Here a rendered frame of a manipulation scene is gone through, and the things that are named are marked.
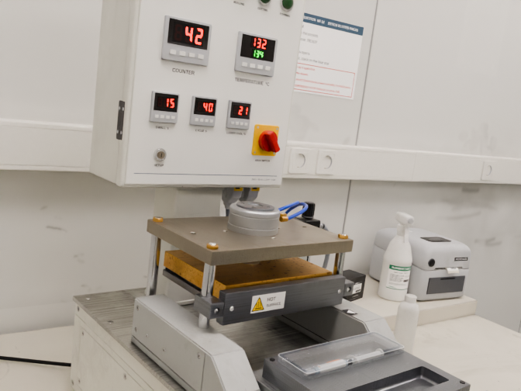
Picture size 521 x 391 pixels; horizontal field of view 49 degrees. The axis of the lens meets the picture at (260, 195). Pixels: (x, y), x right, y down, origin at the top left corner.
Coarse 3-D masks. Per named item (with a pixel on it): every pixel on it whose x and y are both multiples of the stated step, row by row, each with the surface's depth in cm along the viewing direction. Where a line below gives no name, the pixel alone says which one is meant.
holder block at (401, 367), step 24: (264, 360) 71; (384, 360) 74; (408, 360) 75; (288, 384) 67; (312, 384) 66; (336, 384) 66; (360, 384) 67; (384, 384) 70; (408, 384) 72; (432, 384) 73; (456, 384) 70
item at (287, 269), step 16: (176, 256) 87; (192, 256) 88; (176, 272) 87; (192, 272) 83; (224, 272) 82; (240, 272) 83; (256, 272) 84; (272, 272) 85; (288, 272) 86; (304, 272) 87; (320, 272) 88; (192, 288) 83; (224, 288) 77
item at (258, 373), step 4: (256, 372) 72; (260, 372) 72; (256, 376) 71; (260, 376) 71; (260, 380) 70; (264, 380) 70; (260, 384) 70; (264, 384) 69; (268, 384) 70; (272, 384) 70; (260, 388) 70; (264, 388) 69; (268, 388) 69; (272, 388) 69; (276, 388) 69
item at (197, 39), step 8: (176, 24) 87; (184, 24) 88; (176, 32) 87; (184, 32) 88; (192, 32) 89; (200, 32) 90; (176, 40) 87; (184, 40) 88; (192, 40) 89; (200, 40) 90
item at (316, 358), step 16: (368, 336) 80; (384, 336) 80; (288, 352) 71; (304, 352) 72; (320, 352) 72; (336, 352) 73; (352, 352) 73; (368, 352) 74; (304, 368) 67; (320, 368) 68
